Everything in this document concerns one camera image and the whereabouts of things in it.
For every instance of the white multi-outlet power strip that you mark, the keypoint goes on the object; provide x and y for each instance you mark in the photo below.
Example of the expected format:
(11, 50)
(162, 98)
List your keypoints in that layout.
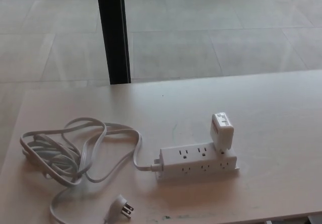
(198, 162)

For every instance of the black vertical window frame post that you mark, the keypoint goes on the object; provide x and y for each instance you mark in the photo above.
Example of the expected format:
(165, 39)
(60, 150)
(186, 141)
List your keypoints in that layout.
(113, 32)

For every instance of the white angled three-prong plug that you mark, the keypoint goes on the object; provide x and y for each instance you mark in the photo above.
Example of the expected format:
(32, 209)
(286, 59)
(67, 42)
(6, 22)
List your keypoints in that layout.
(120, 206)

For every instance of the white square charger adapter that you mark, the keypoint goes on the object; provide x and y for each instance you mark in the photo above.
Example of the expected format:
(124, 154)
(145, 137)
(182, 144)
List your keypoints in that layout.
(222, 131)

